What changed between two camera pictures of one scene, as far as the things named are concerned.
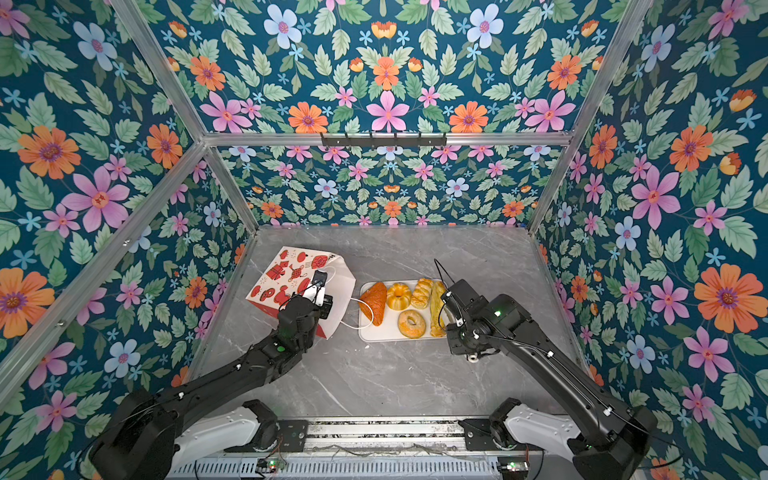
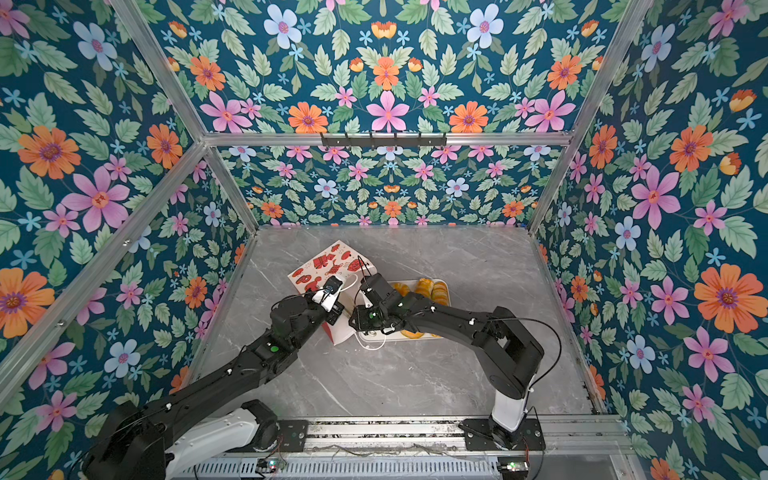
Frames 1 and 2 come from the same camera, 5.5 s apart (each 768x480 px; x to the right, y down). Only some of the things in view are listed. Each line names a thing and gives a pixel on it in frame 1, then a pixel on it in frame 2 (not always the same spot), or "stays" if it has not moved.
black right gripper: x=454 y=346 → x=361 y=324
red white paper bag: x=292 y=271 → x=342 y=261
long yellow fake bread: x=437 y=290 stays
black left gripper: x=294 y=298 stays
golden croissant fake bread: x=422 y=293 stays
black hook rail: x=384 y=141 stays
